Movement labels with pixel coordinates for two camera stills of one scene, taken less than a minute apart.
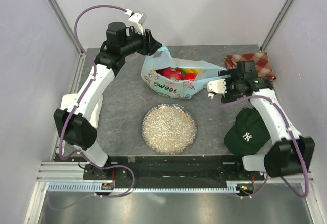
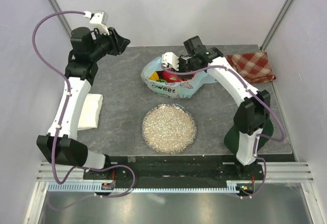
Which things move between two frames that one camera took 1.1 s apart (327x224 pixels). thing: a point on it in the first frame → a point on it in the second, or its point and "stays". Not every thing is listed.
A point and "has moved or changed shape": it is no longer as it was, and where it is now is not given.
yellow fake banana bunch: [185, 71] has moved or changed shape
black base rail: [171, 168] stays
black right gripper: [233, 72] → [181, 60]
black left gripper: [150, 45] → [118, 44]
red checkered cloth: [263, 68] stays
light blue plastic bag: [162, 58] has moved or changed shape
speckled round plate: [169, 128] stays
